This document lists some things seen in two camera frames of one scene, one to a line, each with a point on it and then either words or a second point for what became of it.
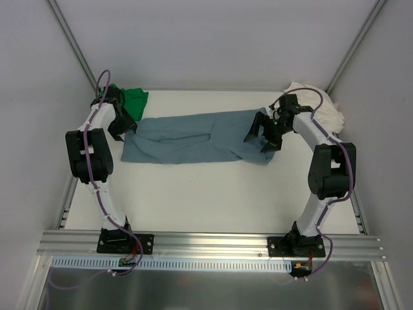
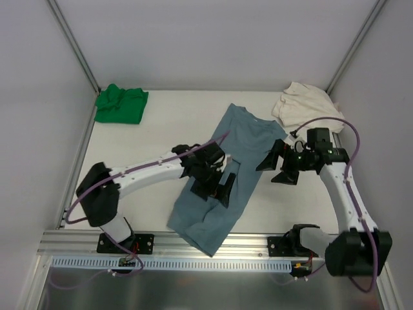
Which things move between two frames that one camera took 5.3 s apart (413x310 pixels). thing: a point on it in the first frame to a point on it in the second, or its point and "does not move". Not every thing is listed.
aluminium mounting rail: x=80 y=243 does not move
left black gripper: x=122 y=124 to x=212 y=186
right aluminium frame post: x=373 y=16 does not move
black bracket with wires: x=117 y=241 does not move
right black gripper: x=271 y=128 to x=284 y=163
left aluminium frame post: x=60 y=19 does not move
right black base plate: x=306 y=247 does not move
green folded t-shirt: x=135 y=100 does not move
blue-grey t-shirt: x=216 y=138 to x=207 y=223
